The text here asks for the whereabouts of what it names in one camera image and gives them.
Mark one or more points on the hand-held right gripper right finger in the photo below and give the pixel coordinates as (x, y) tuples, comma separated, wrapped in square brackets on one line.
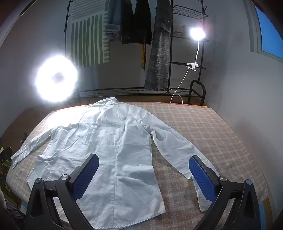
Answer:
[(203, 177)]

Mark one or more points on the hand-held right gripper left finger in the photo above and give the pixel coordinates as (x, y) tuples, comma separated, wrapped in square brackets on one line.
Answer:
[(86, 174)]

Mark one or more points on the white shirt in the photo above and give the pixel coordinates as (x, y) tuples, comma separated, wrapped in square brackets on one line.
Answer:
[(123, 154)]

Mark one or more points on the black metal clothes rack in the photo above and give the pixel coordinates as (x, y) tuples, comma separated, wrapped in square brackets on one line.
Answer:
[(203, 88)]

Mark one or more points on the plaid blanket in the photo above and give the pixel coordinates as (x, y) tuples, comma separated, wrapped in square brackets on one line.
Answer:
[(199, 132)]

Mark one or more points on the grey plaid coat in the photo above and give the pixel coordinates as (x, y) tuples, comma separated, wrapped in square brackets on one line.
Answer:
[(158, 66)]

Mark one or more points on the green striped hanging cloth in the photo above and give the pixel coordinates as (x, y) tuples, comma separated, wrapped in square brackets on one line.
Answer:
[(88, 44)]

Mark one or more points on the yellow hanging garment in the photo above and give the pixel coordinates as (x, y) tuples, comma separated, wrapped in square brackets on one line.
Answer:
[(143, 55)]

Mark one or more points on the white clip lamp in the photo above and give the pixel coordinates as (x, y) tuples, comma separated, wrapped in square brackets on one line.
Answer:
[(196, 33)]

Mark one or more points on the pale cup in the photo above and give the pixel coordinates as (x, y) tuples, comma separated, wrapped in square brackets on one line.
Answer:
[(186, 31)]

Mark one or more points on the denim jacket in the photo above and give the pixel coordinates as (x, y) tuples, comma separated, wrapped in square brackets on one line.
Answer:
[(113, 22)]

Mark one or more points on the black hanging garment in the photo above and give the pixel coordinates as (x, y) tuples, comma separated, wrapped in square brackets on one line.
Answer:
[(141, 26)]

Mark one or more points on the window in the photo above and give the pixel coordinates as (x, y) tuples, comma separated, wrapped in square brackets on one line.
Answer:
[(272, 33)]

